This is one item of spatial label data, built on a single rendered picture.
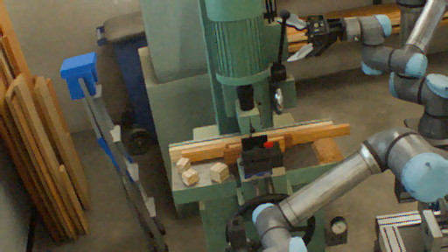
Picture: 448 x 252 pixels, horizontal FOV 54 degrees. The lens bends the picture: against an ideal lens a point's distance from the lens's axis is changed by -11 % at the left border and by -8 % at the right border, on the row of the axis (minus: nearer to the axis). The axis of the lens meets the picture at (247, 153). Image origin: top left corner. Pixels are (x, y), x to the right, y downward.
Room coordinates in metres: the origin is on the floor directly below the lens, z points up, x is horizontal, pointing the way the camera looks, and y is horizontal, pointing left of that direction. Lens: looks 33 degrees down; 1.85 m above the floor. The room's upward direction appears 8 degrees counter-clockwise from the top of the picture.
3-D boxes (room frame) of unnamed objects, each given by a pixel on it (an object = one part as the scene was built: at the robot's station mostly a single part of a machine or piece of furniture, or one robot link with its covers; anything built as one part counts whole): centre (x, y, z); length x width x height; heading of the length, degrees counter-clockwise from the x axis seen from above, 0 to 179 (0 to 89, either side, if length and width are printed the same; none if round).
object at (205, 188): (1.36, -0.03, 0.87); 0.61 x 0.30 x 0.06; 94
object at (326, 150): (1.40, -0.28, 0.92); 0.14 x 0.09 x 0.04; 4
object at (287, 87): (1.66, -0.17, 1.02); 0.09 x 0.07 x 0.12; 94
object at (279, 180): (1.28, -0.04, 0.92); 0.15 x 0.13 x 0.09; 94
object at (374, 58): (1.39, -0.46, 1.24); 0.11 x 0.08 x 0.11; 46
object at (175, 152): (1.49, -0.02, 0.93); 0.60 x 0.02 x 0.05; 94
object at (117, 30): (3.29, 0.64, 0.48); 0.64 x 0.54 x 0.97; 104
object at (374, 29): (1.40, -0.45, 1.34); 0.11 x 0.08 x 0.09; 94
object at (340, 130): (1.47, -0.08, 0.92); 0.62 x 0.02 x 0.04; 94
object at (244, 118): (1.49, -0.02, 1.03); 0.14 x 0.07 x 0.09; 4
